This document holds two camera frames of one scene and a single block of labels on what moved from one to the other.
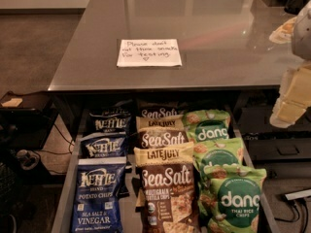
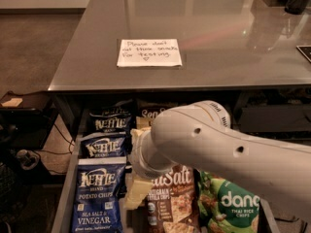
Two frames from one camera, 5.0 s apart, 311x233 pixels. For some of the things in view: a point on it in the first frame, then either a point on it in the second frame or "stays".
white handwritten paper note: x=149 y=52 stays
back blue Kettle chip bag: x=110 y=119 stays
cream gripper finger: x=286 y=114 → x=136 y=193
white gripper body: x=302 y=33 → x=138 y=157
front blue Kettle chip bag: x=97 y=204 stays
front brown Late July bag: x=166 y=199 stays
